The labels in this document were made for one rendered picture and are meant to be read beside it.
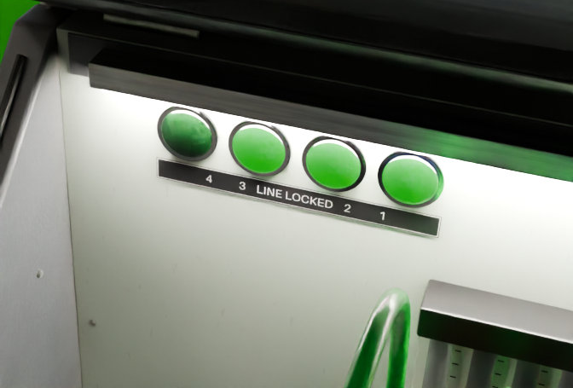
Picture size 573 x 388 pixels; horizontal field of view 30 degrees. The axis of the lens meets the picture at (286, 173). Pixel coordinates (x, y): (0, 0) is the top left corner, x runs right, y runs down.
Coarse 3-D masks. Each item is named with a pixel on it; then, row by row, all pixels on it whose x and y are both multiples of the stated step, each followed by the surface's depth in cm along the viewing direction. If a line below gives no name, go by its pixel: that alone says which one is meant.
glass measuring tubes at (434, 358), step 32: (448, 288) 84; (448, 320) 82; (480, 320) 81; (512, 320) 82; (544, 320) 82; (448, 352) 85; (480, 352) 84; (512, 352) 82; (544, 352) 81; (416, 384) 90; (448, 384) 89; (480, 384) 85; (512, 384) 85; (544, 384) 86
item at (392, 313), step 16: (400, 288) 67; (384, 304) 62; (400, 304) 64; (368, 320) 60; (384, 320) 60; (400, 320) 71; (368, 336) 59; (384, 336) 59; (400, 336) 74; (368, 352) 57; (400, 352) 76; (352, 368) 57; (368, 368) 57; (400, 368) 78; (352, 384) 56; (368, 384) 56; (400, 384) 80
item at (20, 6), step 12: (0, 0) 341; (12, 0) 339; (24, 0) 338; (0, 12) 343; (12, 12) 342; (24, 12) 340; (0, 24) 346; (12, 24) 344; (0, 36) 348; (0, 48) 351; (0, 60) 354
